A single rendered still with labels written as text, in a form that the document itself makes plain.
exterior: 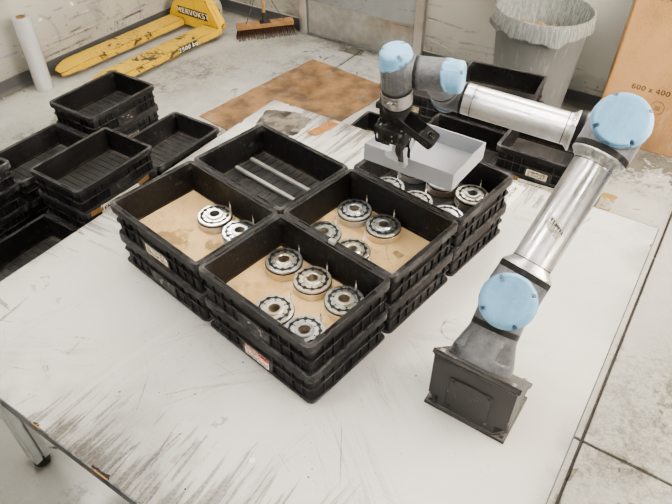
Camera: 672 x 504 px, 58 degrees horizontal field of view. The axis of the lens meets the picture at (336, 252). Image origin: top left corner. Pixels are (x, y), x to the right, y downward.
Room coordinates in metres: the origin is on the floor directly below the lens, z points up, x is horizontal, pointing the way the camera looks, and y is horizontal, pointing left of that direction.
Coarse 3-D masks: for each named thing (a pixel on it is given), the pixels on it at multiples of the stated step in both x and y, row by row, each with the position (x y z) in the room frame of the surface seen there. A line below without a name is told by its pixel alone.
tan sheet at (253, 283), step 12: (264, 264) 1.24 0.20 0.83; (240, 276) 1.19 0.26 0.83; (252, 276) 1.19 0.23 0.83; (264, 276) 1.19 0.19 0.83; (240, 288) 1.14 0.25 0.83; (252, 288) 1.14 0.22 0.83; (264, 288) 1.14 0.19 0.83; (276, 288) 1.14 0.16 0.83; (288, 288) 1.14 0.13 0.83; (252, 300) 1.10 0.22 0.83; (300, 300) 1.10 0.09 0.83; (300, 312) 1.06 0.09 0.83; (312, 312) 1.06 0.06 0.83; (324, 312) 1.06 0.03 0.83; (324, 324) 1.02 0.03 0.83
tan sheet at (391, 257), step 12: (324, 216) 1.45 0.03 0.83; (336, 216) 1.45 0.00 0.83; (348, 228) 1.39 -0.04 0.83; (360, 228) 1.39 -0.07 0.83; (408, 240) 1.34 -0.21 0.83; (420, 240) 1.34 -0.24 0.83; (372, 252) 1.29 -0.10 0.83; (384, 252) 1.29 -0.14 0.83; (396, 252) 1.29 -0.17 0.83; (408, 252) 1.29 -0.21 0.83; (384, 264) 1.24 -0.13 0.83; (396, 264) 1.24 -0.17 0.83
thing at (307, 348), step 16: (240, 240) 1.22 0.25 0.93; (320, 240) 1.22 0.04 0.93; (352, 256) 1.16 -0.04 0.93; (208, 272) 1.10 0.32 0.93; (224, 288) 1.05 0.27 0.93; (384, 288) 1.05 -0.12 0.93; (240, 304) 1.01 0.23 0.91; (368, 304) 1.00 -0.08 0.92; (272, 320) 0.94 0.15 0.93; (352, 320) 0.96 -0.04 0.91; (288, 336) 0.90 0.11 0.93; (320, 336) 0.89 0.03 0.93; (304, 352) 0.86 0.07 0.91
